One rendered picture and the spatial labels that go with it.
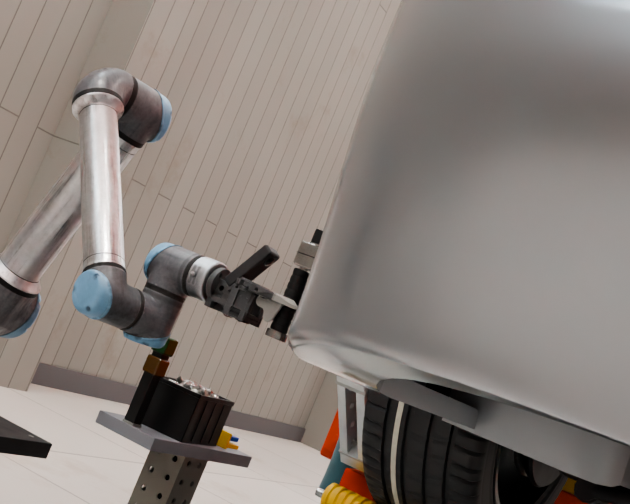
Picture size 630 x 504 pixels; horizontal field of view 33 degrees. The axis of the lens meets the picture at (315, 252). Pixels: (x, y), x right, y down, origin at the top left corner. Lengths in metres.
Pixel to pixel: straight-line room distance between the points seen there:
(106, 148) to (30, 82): 3.08
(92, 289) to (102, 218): 0.18
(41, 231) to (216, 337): 4.80
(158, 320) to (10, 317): 0.58
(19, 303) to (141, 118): 0.55
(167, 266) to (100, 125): 0.37
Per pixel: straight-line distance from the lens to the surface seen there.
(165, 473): 2.61
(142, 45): 5.59
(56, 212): 2.64
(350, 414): 2.03
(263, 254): 2.18
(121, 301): 2.19
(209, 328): 7.28
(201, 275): 2.21
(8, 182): 5.50
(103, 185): 2.32
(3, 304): 2.71
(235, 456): 2.69
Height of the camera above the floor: 0.76
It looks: 5 degrees up
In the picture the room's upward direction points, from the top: 22 degrees clockwise
